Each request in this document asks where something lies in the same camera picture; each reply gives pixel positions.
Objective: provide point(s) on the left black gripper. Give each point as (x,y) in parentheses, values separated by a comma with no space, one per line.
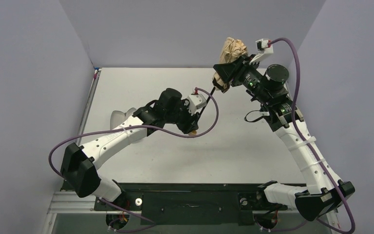
(190,124)

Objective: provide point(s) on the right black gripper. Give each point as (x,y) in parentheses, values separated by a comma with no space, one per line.
(236,72)

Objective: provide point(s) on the beige umbrella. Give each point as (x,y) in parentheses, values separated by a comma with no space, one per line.
(232,49)

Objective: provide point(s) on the purple zippered umbrella case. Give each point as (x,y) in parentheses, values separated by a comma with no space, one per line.
(118,117)

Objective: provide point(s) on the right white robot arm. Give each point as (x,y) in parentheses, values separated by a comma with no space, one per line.
(319,196)

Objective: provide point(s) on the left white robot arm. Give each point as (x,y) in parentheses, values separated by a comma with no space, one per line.
(102,149)

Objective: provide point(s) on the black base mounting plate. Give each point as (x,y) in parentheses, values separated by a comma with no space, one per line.
(253,206)

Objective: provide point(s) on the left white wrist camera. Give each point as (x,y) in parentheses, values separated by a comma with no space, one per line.
(195,102)

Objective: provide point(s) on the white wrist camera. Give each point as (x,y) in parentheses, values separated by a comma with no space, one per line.
(264,50)
(195,102)

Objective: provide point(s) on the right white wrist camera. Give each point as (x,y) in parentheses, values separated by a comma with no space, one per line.
(264,50)

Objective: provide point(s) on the aluminium left side rail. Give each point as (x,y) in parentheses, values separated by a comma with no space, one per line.
(87,103)

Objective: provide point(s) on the aluminium front rail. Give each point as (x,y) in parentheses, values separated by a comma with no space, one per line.
(70,203)

